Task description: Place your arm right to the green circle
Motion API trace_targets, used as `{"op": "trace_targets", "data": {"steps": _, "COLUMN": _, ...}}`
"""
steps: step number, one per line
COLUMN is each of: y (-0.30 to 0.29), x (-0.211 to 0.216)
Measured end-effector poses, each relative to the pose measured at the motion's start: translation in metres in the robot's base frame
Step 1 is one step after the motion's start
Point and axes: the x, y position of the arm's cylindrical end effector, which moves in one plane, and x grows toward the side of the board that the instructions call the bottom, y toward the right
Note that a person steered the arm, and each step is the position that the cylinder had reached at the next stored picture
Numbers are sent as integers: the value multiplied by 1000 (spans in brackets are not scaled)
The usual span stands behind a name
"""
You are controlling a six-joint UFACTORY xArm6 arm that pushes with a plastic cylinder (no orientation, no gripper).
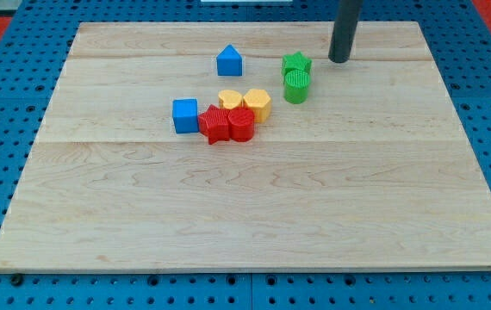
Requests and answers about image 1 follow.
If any light wooden board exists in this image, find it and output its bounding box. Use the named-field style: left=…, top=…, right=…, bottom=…
left=0, top=22, right=491, bottom=274

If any green star block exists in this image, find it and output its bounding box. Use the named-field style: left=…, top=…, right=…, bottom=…
left=281, top=52, right=312, bottom=77

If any yellow heart block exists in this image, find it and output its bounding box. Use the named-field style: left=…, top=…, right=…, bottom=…
left=218, top=90, right=243, bottom=109

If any yellow hexagon block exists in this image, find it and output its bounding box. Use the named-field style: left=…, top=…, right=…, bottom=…
left=243, top=89, right=272, bottom=123

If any green cylinder block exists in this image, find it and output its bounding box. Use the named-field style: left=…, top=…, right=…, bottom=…
left=283, top=70, right=311, bottom=104

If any blue cube block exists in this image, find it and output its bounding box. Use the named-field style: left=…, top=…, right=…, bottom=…
left=172, top=98, right=199, bottom=133

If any red star block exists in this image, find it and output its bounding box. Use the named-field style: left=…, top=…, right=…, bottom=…
left=197, top=105, right=230, bottom=145

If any blue triangular prism block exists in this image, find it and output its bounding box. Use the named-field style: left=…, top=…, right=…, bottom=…
left=216, top=44, right=243, bottom=77

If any red cylinder block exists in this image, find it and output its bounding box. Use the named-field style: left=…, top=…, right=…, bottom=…
left=227, top=108, right=255, bottom=142

